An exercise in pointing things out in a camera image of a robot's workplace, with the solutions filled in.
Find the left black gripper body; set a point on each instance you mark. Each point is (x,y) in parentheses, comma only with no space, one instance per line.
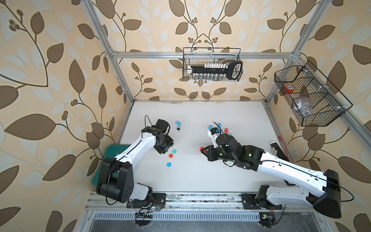
(166,142)

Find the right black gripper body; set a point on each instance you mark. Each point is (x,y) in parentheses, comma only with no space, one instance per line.
(217,153)

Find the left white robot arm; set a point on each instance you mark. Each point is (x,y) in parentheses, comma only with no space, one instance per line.
(116,178)

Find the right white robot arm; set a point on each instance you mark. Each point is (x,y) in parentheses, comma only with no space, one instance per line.
(316,189)

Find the small circuit board right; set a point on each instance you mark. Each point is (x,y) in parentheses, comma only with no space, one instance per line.
(266,220)

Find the small circuit board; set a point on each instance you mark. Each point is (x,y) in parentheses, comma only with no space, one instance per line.
(266,220)
(145,215)

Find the small circuit board left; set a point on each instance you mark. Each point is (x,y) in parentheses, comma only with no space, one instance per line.
(145,215)

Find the clear plastic bag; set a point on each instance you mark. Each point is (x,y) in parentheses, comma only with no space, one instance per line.
(303,107)

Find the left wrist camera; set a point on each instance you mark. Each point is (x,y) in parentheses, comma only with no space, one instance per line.
(163,126)

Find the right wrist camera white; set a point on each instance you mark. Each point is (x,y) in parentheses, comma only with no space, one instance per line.
(213,135)

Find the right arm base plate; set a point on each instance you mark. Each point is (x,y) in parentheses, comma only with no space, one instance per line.
(255,202)

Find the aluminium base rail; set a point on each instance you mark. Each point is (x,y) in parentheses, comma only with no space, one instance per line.
(181,201)

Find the socket rail tool black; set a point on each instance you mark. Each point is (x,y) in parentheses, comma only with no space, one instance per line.
(228,71)

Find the black wire basket back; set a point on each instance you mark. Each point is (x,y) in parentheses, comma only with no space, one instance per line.
(201,55)

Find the black wire basket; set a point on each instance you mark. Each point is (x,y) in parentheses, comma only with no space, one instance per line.
(326,98)
(201,55)

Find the black wire basket right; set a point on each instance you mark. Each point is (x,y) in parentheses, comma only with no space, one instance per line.
(326,98)

